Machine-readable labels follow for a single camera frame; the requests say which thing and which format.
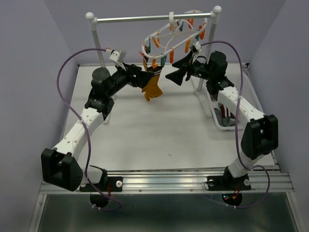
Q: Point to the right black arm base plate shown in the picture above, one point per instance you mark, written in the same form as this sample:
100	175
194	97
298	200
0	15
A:
221	183

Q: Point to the white clothes drying rack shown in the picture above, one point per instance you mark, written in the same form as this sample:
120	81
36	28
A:
94	21

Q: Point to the white round clip hanger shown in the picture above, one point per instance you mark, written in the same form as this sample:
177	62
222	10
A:
178	33

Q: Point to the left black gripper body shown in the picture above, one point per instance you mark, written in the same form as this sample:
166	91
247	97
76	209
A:
124	77

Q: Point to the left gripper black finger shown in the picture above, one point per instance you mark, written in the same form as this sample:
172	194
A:
143	78
133	69

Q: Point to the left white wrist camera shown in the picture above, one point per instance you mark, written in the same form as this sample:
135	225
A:
115	55

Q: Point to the maroon white striped sock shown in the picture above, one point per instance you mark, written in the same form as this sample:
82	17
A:
224	111

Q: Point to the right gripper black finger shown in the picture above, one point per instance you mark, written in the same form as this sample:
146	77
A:
178	76
184	63

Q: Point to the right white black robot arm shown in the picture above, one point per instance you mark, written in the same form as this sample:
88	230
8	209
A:
260	136

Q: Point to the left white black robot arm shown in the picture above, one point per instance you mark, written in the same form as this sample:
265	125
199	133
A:
60	164

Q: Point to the yellow orange clothes peg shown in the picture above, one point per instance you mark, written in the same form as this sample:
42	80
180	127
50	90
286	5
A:
154	64

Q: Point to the teal clothes peg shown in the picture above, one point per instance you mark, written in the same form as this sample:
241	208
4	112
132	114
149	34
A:
163	61

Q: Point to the mustard brown striped sock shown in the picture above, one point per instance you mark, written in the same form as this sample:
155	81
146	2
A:
145	64

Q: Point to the aluminium rail frame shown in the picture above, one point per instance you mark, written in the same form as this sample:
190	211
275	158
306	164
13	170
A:
173	202

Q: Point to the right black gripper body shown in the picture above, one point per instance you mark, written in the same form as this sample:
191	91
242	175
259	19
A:
198	70

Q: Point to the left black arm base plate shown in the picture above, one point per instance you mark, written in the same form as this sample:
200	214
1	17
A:
106	184

